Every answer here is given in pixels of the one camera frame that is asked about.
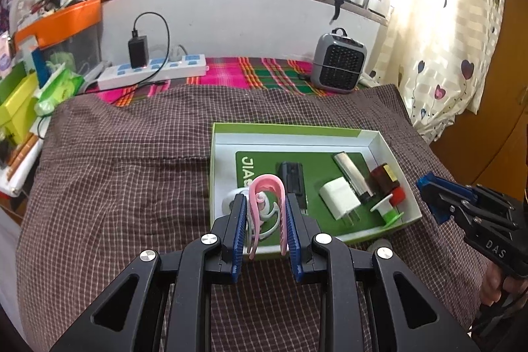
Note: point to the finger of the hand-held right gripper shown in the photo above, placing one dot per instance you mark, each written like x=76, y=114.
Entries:
x=437, y=185
x=443, y=209

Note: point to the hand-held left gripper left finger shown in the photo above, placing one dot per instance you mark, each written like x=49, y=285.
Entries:
x=239, y=236

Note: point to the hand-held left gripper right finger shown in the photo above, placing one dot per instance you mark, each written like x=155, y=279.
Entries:
x=293, y=240

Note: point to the black rectangular device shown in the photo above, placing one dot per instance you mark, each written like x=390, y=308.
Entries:
x=293, y=181

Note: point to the white wall charger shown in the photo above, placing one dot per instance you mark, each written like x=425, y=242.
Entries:
x=336, y=197

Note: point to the pink plastic clip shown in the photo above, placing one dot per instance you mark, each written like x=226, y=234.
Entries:
x=266, y=177

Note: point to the silver metal tube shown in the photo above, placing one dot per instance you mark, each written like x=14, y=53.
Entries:
x=350, y=174

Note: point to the person's right hand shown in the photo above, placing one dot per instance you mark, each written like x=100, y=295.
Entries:
x=491, y=286

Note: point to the small white plastic gadget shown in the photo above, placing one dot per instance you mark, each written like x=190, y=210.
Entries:
x=229, y=201

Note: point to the red cap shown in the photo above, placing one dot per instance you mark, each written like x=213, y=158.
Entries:
x=398, y=196

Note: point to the green plastic lid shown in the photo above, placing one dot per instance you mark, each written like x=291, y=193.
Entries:
x=392, y=219

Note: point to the dark red small box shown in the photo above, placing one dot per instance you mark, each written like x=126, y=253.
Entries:
x=381, y=181

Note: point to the wooden cabinet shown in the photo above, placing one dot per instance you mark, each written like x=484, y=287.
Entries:
x=495, y=108

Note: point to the brown checked blanket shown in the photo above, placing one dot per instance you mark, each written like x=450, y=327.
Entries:
x=123, y=170

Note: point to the grey space heater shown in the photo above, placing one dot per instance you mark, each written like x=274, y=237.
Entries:
x=340, y=61

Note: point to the heart print curtain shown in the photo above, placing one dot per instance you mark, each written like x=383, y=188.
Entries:
x=445, y=26

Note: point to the colourful striped cloth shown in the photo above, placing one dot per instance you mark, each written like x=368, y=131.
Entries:
x=255, y=71

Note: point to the white power strip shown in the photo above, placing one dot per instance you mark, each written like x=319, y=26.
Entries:
x=165, y=69

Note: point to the black power adapter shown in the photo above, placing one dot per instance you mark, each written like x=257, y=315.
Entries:
x=138, y=51

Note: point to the green wet wipes packet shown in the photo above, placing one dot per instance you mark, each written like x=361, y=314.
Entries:
x=57, y=90

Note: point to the yellow green cardboard box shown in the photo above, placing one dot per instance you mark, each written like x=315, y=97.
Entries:
x=16, y=104

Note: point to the blue box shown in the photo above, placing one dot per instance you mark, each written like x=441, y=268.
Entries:
x=40, y=63

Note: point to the clear container with orange lid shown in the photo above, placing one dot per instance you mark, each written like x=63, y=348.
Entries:
x=62, y=28

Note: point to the pink white carton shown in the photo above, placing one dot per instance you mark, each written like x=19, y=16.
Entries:
x=5, y=55

